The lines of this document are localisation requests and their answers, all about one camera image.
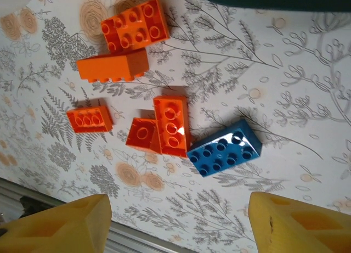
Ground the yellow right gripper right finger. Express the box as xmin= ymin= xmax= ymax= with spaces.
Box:
xmin=248 ymin=192 xmax=351 ymax=253

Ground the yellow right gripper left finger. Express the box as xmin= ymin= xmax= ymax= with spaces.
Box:
xmin=0 ymin=194 xmax=112 ymax=253

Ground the teal plastic container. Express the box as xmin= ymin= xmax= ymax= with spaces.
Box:
xmin=190 ymin=0 xmax=351 ymax=13

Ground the orange 2x2 Lego brick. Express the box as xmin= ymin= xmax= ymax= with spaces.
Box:
xmin=125 ymin=117 xmax=162 ymax=154

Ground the blue 2x4 Lego brick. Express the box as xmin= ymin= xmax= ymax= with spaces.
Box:
xmin=186 ymin=119 xmax=262 ymax=178

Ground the floral patterned tablecloth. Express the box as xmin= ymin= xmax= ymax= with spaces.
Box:
xmin=0 ymin=0 xmax=351 ymax=253

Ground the orange 2x4 Lego brick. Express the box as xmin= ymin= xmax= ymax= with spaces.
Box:
xmin=76 ymin=48 xmax=150 ymax=84
xmin=152 ymin=95 xmax=191 ymax=159
xmin=100 ymin=0 xmax=171 ymax=53
xmin=66 ymin=105 xmax=114 ymax=134

